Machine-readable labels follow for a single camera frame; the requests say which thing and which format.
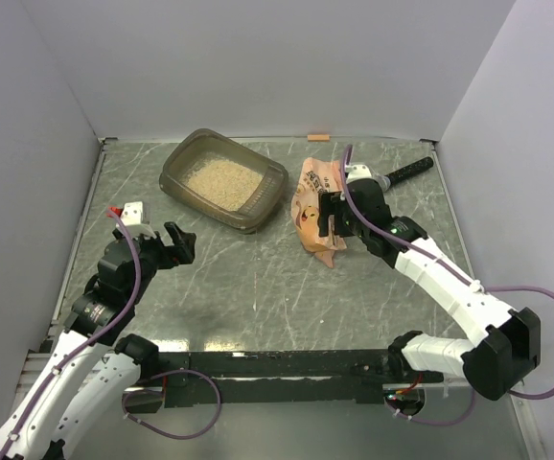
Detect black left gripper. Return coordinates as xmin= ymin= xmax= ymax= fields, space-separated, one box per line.
xmin=126 ymin=220 xmax=196 ymax=303

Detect pink cat litter bag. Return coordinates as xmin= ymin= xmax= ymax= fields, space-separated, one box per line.
xmin=290 ymin=157 xmax=347 ymax=268

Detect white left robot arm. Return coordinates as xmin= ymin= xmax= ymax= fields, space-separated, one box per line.
xmin=0 ymin=222 xmax=196 ymax=459

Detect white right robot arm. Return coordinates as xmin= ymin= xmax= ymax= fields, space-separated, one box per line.
xmin=318 ymin=178 xmax=541 ymax=401

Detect beige cat litter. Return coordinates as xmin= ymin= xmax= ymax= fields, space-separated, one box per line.
xmin=184 ymin=158 xmax=263 ymax=212

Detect brown plastic litter box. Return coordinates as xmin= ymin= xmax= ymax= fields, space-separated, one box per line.
xmin=159 ymin=128 xmax=289 ymax=233

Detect black handheld microphone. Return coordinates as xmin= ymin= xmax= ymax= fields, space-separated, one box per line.
xmin=379 ymin=156 xmax=434 ymax=192

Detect orange tape piece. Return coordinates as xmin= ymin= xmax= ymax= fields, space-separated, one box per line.
xmin=307 ymin=134 xmax=331 ymax=142

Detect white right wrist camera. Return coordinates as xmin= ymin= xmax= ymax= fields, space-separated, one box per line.
xmin=345 ymin=163 xmax=374 ymax=184

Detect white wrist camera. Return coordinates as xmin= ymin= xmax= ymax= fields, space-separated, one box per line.
xmin=106 ymin=201 xmax=155 ymax=240
xmin=345 ymin=163 xmax=374 ymax=184

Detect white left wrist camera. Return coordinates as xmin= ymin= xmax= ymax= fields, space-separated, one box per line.
xmin=106 ymin=201 xmax=155 ymax=240

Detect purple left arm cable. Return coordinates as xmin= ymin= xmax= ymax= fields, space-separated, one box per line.
xmin=0 ymin=210 xmax=143 ymax=454

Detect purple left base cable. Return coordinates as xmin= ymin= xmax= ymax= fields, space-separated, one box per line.
xmin=121 ymin=368 xmax=222 ymax=440

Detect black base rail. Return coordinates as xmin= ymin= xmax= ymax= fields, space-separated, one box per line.
xmin=136 ymin=349 xmax=444 ymax=408

